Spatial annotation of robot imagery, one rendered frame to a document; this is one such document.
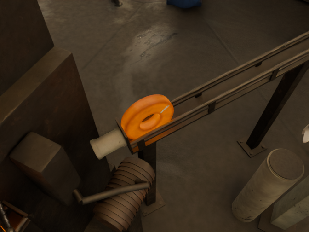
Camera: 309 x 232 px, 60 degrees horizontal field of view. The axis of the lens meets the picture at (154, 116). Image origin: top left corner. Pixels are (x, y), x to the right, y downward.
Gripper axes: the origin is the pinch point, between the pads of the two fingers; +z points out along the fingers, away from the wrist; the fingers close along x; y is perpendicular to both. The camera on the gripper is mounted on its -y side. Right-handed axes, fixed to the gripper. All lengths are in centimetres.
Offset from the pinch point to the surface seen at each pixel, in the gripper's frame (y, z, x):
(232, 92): 1.0, 7.0, -23.1
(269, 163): 9.7, 13.5, 2.6
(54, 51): 24, 4, -69
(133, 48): -41, 123, -67
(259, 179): 13.7, 22.0, 7.2
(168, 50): -54, 116, -45
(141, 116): 24.7, 4.0, -41.9
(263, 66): -17.2, 12.5, -16.6
